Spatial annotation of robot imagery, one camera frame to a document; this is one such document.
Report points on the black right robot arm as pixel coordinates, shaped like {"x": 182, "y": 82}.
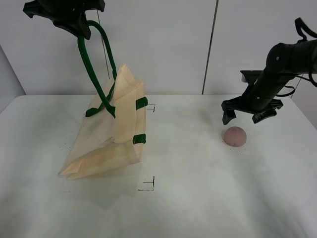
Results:
{"x": 292, "y": 60}

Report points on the cream linen bag green handles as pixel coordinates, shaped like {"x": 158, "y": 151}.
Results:
{"x": 113, "y": 133}

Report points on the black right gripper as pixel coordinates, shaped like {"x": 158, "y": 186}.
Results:
{"x": 258, "y": 98}

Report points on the pink peach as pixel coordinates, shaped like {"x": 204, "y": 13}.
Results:
{"x": 235, "y": 136}

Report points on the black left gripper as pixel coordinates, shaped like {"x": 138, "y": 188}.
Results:
{"x": 70, "y": 12}

